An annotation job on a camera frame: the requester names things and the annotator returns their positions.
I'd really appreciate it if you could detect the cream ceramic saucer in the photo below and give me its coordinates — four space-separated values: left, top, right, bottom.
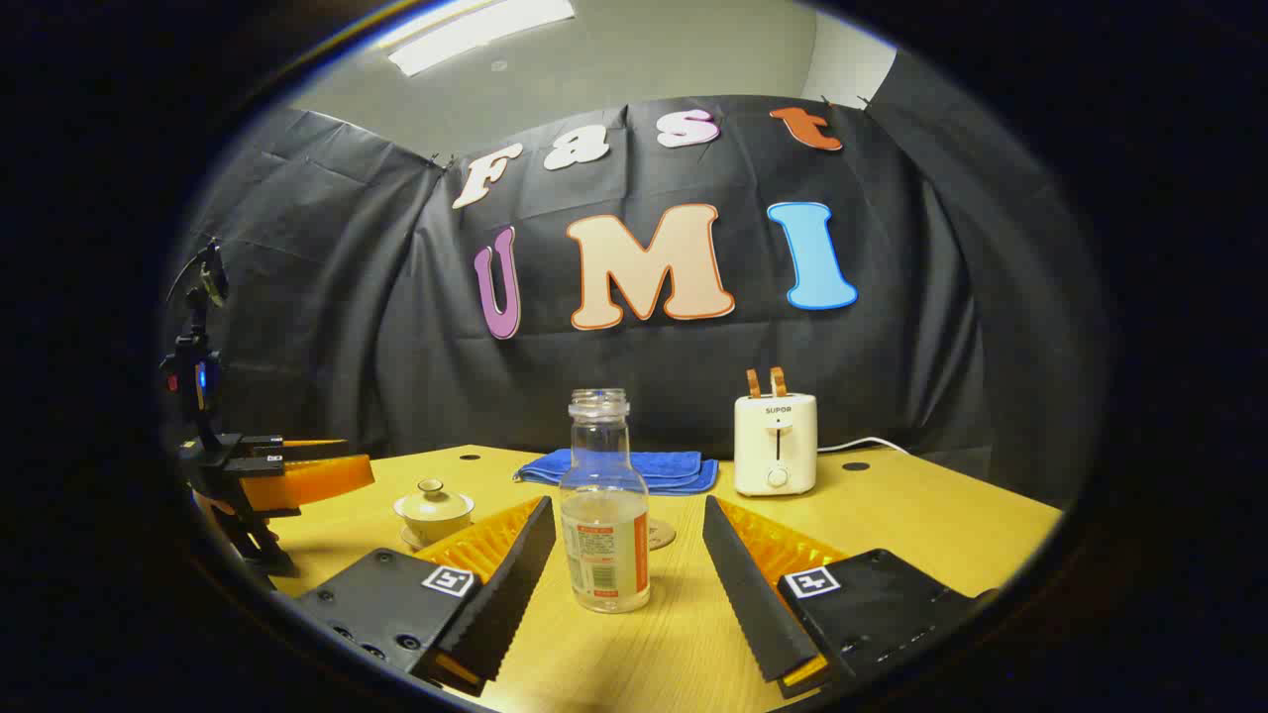
400 523 467 552

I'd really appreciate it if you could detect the black backdrop cloth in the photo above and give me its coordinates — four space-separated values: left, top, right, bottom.
163 94 1106 508

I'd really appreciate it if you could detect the white power cable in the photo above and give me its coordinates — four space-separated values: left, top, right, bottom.
817 437 910 457

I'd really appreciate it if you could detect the folded blue towel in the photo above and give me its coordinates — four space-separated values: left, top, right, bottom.
513 449 720 495

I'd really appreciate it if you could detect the clear plastic water bottle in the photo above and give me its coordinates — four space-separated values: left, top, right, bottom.
560 389 652 614

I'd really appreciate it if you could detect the ceiling light panel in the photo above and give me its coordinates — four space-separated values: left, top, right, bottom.
386 0 576 76

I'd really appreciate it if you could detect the cream ceramic teacup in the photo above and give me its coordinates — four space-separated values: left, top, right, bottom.
396 510 473 546

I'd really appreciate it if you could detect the white toaster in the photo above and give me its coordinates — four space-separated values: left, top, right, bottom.
734 393 819 497

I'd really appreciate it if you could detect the cream teacup lid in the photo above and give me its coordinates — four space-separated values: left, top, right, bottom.
394 479 475 523

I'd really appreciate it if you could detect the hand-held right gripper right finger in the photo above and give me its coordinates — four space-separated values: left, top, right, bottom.
702 495 1002 699

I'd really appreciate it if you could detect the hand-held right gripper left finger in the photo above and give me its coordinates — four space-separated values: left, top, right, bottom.
294 495 558 697

